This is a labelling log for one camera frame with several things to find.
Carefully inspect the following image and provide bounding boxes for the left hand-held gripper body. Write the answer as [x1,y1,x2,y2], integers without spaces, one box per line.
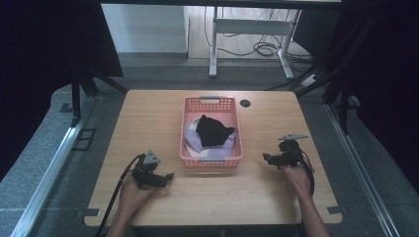
[130,149,166,190]

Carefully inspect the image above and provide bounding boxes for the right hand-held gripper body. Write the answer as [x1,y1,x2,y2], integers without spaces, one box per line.
[269,132,310,170]

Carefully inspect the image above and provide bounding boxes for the lavender cloth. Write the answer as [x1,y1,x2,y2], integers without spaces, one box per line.
[183,127,238,159]

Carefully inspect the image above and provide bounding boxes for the white cloth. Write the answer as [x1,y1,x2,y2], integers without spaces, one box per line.
[185,117,211,158]

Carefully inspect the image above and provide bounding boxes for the black cloth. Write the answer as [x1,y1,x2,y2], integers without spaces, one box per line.
[195,114,236,148]

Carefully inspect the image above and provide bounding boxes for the pink plastic basket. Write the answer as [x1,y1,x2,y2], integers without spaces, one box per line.
[179,95,245,169]

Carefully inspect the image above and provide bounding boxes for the person's left hand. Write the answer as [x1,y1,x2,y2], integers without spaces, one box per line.
[118,179,158,216]

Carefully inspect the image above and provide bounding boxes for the person's right hand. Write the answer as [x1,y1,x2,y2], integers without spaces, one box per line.
[280,163,315,198]

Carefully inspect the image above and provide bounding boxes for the white power strip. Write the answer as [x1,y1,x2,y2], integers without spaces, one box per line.
[300,73,321,89]

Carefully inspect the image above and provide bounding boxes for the black tripod stand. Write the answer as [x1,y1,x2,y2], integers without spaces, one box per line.
[263,13,377,134]
[58,70,129,127]

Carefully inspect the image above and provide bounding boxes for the black curtain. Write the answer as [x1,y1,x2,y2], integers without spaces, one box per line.
[0,0,125,182]
[293,0,419,194]

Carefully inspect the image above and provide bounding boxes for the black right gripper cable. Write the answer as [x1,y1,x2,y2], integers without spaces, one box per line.
[286,146,316,196]

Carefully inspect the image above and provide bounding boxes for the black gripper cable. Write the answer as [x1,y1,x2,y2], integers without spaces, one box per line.
[286,146,316,196]
[94,153,146,237]

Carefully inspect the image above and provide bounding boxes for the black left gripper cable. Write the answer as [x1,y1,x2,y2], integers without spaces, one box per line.
[94,153,146,237]

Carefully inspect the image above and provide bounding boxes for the aluminium rail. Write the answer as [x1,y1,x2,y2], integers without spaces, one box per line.
[9,95,100,237]
[324,102,401,237]

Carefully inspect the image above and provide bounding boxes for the black floor cables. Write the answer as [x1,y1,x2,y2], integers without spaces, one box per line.
[203,6,314,65]

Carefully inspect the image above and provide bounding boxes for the white desk frame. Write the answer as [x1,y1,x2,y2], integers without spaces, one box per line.
[209,6,302,80]

